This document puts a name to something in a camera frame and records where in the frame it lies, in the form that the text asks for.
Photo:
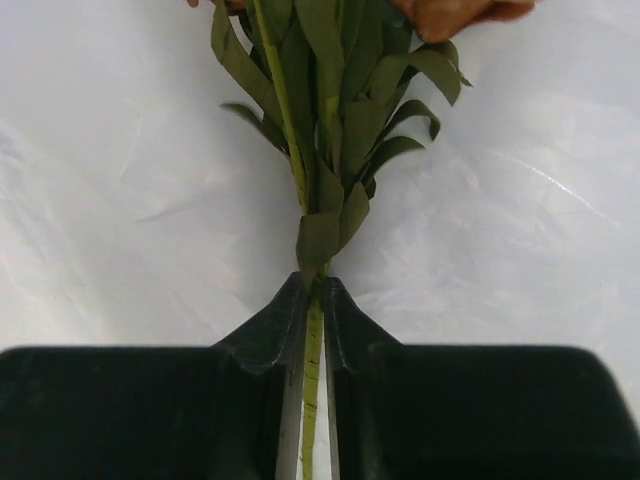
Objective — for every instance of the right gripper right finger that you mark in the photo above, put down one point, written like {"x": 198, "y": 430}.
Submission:
{"x": 400, "y": 411}

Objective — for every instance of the small orange bud sprig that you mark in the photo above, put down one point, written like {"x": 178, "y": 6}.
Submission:
{"x": 327, "y": 80}

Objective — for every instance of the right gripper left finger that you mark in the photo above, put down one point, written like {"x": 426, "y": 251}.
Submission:
{"x": 227, "y": 411}

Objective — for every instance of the white wrapping paper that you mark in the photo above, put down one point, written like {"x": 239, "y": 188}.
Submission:
{"x": 134, "y": 208}

